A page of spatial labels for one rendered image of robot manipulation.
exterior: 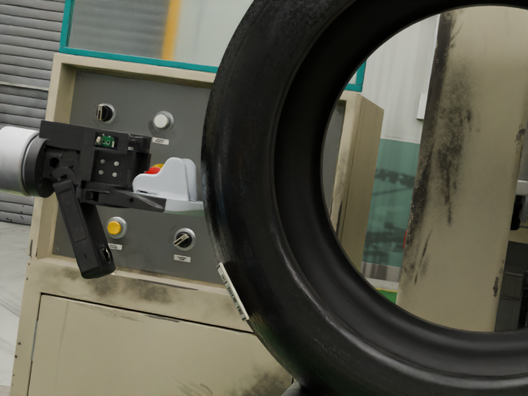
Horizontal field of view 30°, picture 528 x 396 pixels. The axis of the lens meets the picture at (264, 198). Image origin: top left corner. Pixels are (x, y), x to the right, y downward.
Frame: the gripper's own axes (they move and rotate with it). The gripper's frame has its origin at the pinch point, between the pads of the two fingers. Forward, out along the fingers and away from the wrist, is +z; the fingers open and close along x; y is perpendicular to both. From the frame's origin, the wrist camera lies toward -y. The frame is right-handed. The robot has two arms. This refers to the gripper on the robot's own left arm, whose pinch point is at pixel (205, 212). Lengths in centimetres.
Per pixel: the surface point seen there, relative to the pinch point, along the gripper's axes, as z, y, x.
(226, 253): 5.5, -2.8, -9.4
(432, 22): -59, 159, 893
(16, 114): -456, 4, 824
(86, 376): -34, -37, 59
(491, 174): 28.8, 9.0, 26.4
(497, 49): 27.0, 24.7, 26.3
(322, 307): 15.9, -6.0, -11.4
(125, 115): -36, 10, 64
